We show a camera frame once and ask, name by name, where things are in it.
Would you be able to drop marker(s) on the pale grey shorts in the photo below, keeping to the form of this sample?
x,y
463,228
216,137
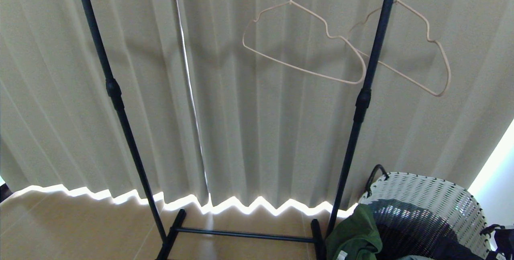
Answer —
x,y
417,258

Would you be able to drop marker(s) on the beige curtain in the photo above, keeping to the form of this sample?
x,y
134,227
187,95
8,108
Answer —
x,y
261,131

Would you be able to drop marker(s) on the white laundry basket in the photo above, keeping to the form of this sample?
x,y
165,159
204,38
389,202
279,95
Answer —
x,y
421,189

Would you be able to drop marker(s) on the green garment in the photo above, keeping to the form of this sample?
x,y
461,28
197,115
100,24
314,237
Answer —
x,y
353,236

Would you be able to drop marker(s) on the black clothes rack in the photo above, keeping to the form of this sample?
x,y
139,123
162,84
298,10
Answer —
x,y
113,91

